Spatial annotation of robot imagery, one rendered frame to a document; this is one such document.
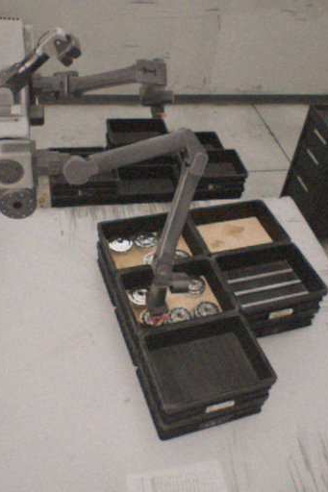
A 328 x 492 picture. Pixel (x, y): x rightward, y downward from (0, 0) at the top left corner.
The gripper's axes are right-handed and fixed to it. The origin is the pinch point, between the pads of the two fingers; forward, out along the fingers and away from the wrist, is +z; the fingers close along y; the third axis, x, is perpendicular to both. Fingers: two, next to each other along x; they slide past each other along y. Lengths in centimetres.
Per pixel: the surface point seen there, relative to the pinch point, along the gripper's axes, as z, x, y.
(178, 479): 18, 5, -52
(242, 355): 4.8, -28.9, -20.0
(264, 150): 87, -184, 218
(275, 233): 0, -69, 33
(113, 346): 19.6, 12.5, 3.5
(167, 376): 5.9, 0.7, -21.4
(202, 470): 18, -3, -51
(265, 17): 4, -203, 302
